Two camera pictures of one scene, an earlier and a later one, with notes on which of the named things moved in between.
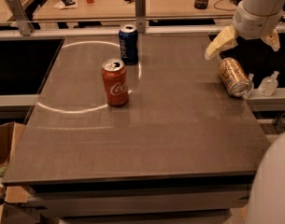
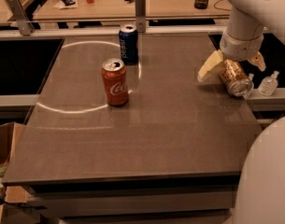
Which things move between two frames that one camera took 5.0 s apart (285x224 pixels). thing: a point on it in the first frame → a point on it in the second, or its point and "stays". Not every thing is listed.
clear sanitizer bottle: [268, 84] stays
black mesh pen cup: [201, 1] stays
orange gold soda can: [235, 78] stays
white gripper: [253, 22] → [240, 49]
